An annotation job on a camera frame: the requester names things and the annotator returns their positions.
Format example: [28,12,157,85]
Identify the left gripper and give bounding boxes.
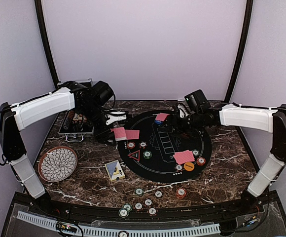
[79,103,117,146]

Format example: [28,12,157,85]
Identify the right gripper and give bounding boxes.
[159,111,204,139]

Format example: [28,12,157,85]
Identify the red-backed card deck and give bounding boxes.
[111,127,127,141]

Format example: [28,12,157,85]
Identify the dealt card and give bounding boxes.
[175,157,195,164]
[155,113,169,122]
[125,129,140,140]

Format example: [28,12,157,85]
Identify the red 5 chips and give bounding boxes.
[197,157,206,166]
[127,141,136,150]

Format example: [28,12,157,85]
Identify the green 20 chips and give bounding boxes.
[143,151,152,159]
[192,149,199,156]

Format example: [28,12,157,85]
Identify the red triangle all-in marker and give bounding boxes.
[128,150,140,161]

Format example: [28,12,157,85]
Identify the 100 chips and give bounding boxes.
[139,142,147,149]
[175,164,183,172]

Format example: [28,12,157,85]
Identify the orange big blind button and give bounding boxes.
[183,162,195,172]

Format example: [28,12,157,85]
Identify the red 5 chip stack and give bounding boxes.
[176,188,187,199]

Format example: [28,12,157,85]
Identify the black orange 100 chip stack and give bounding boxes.
[154,191,163,198]

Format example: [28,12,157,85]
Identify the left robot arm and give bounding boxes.
[0,81,114,215]

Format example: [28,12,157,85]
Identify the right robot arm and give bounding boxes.
[161,89,286,214]

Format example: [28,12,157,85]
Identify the red card box in case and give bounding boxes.
[72,114,87,124]

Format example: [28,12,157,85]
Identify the aluminium poker chip case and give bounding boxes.
[57,78,96,143]

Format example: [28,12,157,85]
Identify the orange chip roll in case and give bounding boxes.
[67,111,75,119]

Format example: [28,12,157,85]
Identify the purple chip roll in case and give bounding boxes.
[62,119,70,130]

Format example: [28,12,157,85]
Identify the gold blue card box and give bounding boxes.
[105,160,125,182]

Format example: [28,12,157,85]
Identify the black round poker mat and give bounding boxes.
[117,110,212,183]

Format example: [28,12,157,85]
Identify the floral ceramic plate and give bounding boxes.
[38,146,78,183]

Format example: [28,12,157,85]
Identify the green 20 chip stack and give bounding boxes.
[135,188,144,196]

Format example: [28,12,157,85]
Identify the fallen green 20 chip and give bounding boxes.
[123,203,133,212]
[118,208,129,218]

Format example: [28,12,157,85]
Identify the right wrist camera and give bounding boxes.
[177,104,189,118]

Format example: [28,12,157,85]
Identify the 100 chip on rail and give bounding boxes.
[134,202,143,211]

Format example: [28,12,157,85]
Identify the white slotted cable duct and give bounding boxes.
[16,211,220,237]

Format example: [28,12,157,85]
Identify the fallen 100 chip on duct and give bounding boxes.
[118,231,129,237]

